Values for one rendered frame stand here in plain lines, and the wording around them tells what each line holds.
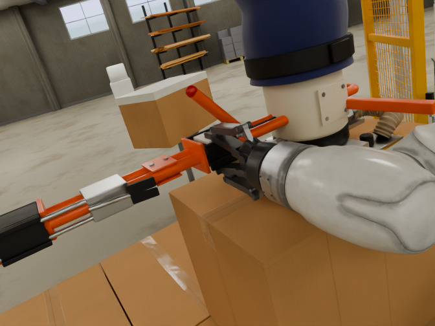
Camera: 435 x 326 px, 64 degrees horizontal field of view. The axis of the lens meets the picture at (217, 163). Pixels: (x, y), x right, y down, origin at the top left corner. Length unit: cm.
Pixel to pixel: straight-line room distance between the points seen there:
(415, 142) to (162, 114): 203
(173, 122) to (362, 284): 194
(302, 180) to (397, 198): 10
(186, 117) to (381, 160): 224
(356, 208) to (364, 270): 37
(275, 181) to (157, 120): 201
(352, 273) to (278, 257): 19
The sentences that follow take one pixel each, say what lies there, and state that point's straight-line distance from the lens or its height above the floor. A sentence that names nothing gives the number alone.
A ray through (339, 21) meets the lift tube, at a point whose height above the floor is 124.
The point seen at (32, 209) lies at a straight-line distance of 61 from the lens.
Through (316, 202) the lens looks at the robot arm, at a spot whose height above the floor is 108.
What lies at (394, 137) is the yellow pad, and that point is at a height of 97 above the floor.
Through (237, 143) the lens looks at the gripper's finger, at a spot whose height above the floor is 110.
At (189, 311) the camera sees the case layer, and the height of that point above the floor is 54.
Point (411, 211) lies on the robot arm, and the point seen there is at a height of 109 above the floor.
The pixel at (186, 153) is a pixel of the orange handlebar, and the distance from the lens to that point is 66.
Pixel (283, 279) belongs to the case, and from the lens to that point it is 58.
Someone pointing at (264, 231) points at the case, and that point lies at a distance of 61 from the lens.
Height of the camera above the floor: 128
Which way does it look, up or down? 20 degrees down
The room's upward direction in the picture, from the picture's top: 15 degrees counter-clockwise
